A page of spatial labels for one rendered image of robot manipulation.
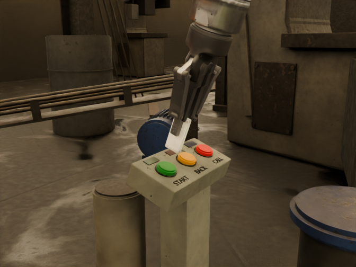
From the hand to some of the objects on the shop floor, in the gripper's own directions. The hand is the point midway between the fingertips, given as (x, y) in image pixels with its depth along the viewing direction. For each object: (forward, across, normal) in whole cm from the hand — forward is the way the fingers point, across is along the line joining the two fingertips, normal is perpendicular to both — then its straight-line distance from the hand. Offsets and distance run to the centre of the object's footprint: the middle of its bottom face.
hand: (178, 133), depth 72 cm
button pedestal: (+65, -7, +21) cm, 68 cm away
